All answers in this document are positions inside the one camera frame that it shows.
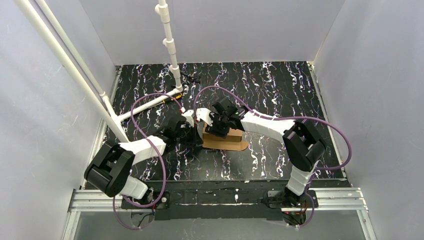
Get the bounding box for brown cardboard box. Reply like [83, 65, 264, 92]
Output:
[202, 124, 249, 152]

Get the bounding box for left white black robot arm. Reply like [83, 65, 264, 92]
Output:
[84, 115, 203, 200]

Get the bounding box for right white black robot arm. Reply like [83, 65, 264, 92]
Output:
[195, 98, 328, 198]

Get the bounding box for black pliers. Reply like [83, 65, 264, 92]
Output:
[181, 73, 201, 85]

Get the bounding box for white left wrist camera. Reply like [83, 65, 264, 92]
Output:
[180, 107, 195, 127]

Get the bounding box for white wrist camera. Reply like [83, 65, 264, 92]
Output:
[195, 108, 213, 126]
[180, 107, 195, 127]

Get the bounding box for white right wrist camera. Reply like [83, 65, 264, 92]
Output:
[195, 108, 213, 126]

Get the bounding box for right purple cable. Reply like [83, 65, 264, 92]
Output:
[193, 86, 353, 229]

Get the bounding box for purple cable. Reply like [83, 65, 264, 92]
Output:
[112, 93, 186, 231]
[193, 86, 353, 229]

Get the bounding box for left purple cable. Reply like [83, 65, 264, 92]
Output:
[112, 93, 186, 231]

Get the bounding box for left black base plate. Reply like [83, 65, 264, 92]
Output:
[121, 190, 171, 210]

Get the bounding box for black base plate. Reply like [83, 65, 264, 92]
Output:
[261, 189, 319, 209]
[121, 190, 171, 210]

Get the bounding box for white PVC pipe frame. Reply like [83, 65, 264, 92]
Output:
[0, 0, 181, 148]

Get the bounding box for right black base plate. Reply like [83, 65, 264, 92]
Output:
[261, 189, 319, 209]

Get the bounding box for aluminium rail frame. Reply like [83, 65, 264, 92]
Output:
[63, 61, 375, 240]

